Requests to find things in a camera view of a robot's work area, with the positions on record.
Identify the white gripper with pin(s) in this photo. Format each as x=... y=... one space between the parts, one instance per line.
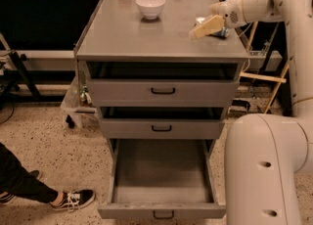
x=229 y=13

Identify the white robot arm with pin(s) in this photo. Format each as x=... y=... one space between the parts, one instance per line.
x=264 y=151

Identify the grey drawer cabinet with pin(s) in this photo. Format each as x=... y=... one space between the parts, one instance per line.
x=119 y=33

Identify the grey top drawer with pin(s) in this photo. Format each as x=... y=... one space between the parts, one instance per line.
x=143 y=84

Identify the grey drawer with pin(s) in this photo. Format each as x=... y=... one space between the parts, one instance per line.
x=143 y=84
x=162 y=180
x=161 y=122

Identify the grey middle drawer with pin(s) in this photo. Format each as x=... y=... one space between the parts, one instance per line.
x=161 y=122

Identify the grey bottom drawer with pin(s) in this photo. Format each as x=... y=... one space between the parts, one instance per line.
x=162 y=180

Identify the white bowl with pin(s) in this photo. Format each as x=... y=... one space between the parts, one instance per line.
x=150 y=9

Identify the clear plastic bin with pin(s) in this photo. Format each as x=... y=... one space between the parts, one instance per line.
x=77 y=114

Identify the black metal stand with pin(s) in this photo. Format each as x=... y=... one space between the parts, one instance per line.
x=17 y=62

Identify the black trouser leg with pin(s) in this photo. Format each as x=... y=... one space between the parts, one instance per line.
x=16 y=180

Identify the wooden easel frame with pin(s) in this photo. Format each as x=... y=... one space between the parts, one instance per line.
x=272 y=37

